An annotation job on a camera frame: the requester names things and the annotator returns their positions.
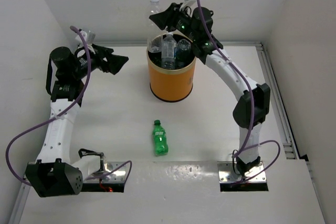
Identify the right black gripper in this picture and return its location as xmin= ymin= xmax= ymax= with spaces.
xmin=150 ymin=3 xmax=198 ymax=42

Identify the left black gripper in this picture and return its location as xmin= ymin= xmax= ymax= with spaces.
xmin=71 ymin=43 xmax=127 ymax=79

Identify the clear ribbed bottle white cap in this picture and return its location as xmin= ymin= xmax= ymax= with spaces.
xmin=146 ymin=0 xmax=163 ymax=53

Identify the clear bottle white blue label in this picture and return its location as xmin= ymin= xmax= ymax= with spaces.
xmin=161 ymin=33 xmax=176 ymax=70

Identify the clear bottle dark green label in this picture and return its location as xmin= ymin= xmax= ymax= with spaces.
xmin=175 ymin=39 xmax=191 ymax=69

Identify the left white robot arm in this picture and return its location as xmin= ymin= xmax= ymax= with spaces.
xmin=25 ymin=45 xmax=129 ymax=197

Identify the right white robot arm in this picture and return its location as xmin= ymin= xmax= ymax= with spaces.
xmin=149 ymin=3 xmax=270 ymax=175

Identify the orange cylindrical bin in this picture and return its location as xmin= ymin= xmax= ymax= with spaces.
xmin=147 ymin=34 xmax=196 ymax=102

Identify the green Sprite bottle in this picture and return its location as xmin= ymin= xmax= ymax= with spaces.
xmin=152 ymin=120 xmax=169 ymax=156

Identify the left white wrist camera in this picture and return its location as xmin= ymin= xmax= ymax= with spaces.
xmin=75 ymin=28 xmax=96 ymax=45

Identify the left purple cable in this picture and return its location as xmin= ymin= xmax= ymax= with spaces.
xmin=5 ymin=25 xmax=133 ymax=186

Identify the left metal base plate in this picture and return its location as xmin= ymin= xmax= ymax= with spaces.
xmin=86 ymin=162 xmax=130 ymax=183

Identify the metal base plate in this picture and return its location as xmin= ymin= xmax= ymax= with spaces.
xmin=86 ymin=162 xmax=130 ymax=183
xmin=217 ymin=162 xmax=267 ymax=184

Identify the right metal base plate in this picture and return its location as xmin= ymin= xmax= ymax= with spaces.
xmin=217 ymin=162 xmax=267 ymax=184

